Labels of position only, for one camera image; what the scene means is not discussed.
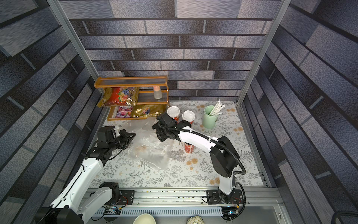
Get white bowl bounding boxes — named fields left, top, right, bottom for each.
left=133, top=213, right=156, bottom=224

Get orange two-tier shelf rack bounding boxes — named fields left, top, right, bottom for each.
left=94, top=76, right=169, bottom=121

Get green straw holder cup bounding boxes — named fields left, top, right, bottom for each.
left=202, top=105, right=218, bottom=129

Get red cup white lid rear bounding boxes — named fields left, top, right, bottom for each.
left=167, top=106, right=180, bottom=123

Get red cup white lid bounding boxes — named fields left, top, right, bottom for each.
left=167, top=106, right=180, bottom=123
left=182, top=110, right=196, bottom=125

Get red cup black lid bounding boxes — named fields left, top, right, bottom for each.
left=177, top=120, right=192, bottom=129
left=184, top=143, right=195, bottom=154

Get white wrapped straws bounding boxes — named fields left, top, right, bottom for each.
left=209, top=100, right=225, bottom=116

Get red snack bag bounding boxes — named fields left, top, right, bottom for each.
left=97, top=87, right=139, bottom=107

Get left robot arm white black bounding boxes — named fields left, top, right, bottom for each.
left=35, top=126, right=136, bottom=224

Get gold snack bag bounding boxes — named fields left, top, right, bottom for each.
left=131, top=104, right=167, bottom=118

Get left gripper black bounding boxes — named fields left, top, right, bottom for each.
left=109, top=129, right=137, bottom=152

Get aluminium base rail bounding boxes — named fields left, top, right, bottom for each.
left=55, top=187, right=283, bottom=217

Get small pink white bottle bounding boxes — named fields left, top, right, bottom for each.
left=153, top=86, right=163, bottom=99

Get patterned round object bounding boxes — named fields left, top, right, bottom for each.
left=186, top=216, right=205, bottom=224

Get colourful candy bag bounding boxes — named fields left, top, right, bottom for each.
left=115, top=106, right=133, bottom=118

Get clear plastic carrier bag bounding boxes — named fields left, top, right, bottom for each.
left=123, top=118, right=173, bottom=170

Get red cup black lid front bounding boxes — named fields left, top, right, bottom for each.
left=184, top=143, right=195, bottom=154

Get red cup white lid right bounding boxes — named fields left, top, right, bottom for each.
left=182, top=110, right=196, bottom=125

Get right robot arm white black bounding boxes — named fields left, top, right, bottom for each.
left=152, top=113, right=246, bottom=204

